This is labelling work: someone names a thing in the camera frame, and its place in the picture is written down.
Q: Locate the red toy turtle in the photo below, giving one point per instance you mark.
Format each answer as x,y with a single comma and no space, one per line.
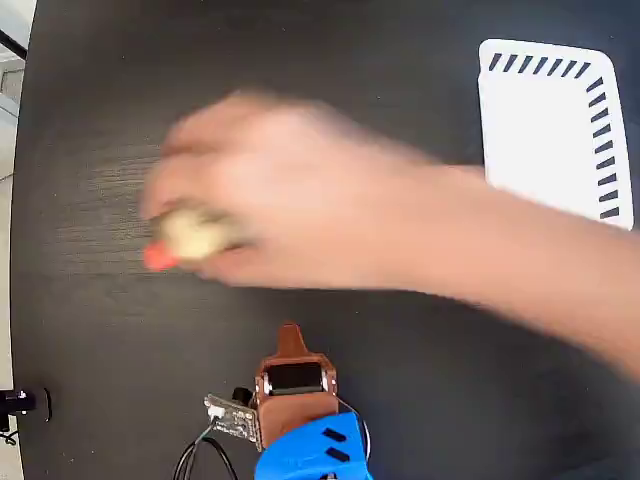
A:
195,237

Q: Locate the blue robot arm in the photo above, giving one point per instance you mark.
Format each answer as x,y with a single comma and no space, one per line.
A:
310,455

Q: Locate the person's bare forearm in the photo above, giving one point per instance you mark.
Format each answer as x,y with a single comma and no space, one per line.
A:
525,250

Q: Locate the white slotted tray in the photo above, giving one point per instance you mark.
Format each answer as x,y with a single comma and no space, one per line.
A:
540,130

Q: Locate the person's bare hand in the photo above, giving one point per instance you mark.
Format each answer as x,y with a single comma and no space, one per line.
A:
300,200

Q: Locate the black table clamp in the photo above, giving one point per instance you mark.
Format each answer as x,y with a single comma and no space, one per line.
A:
20,402

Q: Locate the black metal bar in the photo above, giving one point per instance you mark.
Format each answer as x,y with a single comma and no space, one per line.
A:
12,44

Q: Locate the bare circuit board camera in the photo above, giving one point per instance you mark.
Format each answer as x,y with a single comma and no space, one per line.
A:
232,417

